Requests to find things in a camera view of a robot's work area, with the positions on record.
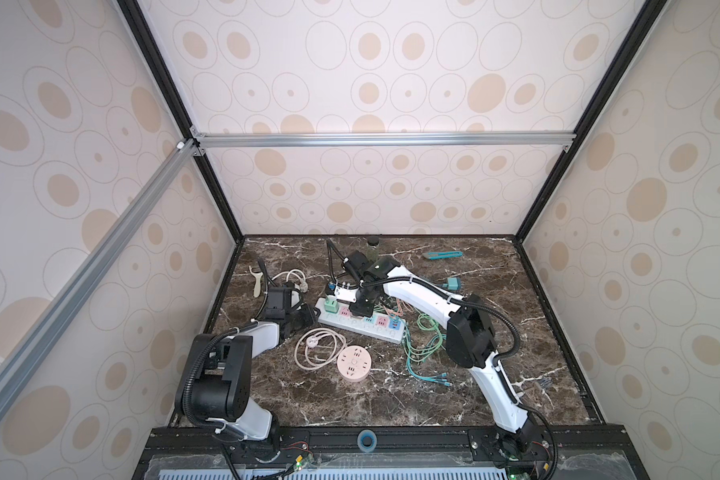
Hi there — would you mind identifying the green charger plug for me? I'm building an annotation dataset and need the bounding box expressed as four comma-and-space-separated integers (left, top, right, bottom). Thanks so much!
324, 296, 340, 314

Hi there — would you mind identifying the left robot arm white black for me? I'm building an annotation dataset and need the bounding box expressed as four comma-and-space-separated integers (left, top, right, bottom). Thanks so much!
174, 260, 317, 441

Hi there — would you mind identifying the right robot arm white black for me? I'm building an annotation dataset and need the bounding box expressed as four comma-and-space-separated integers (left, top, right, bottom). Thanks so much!
326, 240, 559, 479

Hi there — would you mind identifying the teal charger plug right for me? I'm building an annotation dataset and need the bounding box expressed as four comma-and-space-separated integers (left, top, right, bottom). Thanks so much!
444, 277, 461, 291

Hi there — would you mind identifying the cream vegetable peeler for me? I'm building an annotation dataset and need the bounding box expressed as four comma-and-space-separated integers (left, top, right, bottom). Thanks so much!
248, 267, 264, 298

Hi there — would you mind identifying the white colourful power strip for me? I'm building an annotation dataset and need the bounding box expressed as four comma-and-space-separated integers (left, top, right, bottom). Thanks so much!
316, 298, 406, 345

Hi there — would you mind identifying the pink round socket hub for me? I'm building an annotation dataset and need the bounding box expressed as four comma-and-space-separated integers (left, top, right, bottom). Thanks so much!
336, 345, 372, 383

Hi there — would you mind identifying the teal utility knife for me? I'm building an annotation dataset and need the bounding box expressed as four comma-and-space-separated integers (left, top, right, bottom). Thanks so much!
423, 251, 463, 260

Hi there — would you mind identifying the silver aluminium bar back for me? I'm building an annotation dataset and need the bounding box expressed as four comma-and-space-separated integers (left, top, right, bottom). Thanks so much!
196, 131, 576, 149

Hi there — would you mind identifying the silver aluminium bar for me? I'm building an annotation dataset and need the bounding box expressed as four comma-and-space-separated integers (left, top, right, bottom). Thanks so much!
0, 138, 198, 421
196, 131, 576, 149

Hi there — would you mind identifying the silver aluminium bar left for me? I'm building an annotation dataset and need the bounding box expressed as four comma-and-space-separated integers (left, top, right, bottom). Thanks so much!
0, 138, 198, 421

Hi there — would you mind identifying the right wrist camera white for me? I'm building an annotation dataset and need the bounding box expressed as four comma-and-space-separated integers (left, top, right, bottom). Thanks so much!
332, 283, 359, 304

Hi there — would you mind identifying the white power strip cable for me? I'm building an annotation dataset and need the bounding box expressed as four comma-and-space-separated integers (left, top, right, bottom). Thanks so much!
271, 268, 310, 295

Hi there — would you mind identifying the pink round hub cable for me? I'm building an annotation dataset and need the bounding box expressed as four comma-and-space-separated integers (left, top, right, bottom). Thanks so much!
293, 327, 348, 372

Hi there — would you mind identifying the teal charger cable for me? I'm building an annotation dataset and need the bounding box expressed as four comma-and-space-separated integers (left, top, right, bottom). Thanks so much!
403, 326, 454, 388

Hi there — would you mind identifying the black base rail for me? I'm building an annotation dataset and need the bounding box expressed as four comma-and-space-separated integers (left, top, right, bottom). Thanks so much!
133, 424, 648, 479

